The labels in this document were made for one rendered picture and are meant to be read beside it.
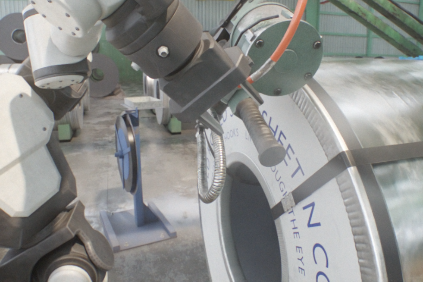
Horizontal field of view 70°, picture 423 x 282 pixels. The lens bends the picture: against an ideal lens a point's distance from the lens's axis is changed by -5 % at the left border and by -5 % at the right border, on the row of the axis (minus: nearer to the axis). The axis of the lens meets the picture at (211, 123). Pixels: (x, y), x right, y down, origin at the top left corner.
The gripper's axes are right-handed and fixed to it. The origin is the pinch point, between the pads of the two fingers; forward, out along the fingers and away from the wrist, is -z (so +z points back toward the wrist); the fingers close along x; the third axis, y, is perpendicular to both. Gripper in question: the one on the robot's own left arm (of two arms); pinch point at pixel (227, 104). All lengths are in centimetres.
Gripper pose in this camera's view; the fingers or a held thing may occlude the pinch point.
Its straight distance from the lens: 43.9
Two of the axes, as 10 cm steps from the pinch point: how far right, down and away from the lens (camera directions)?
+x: 7.7, -6.0, -2.4
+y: -2.1, -5.9, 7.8
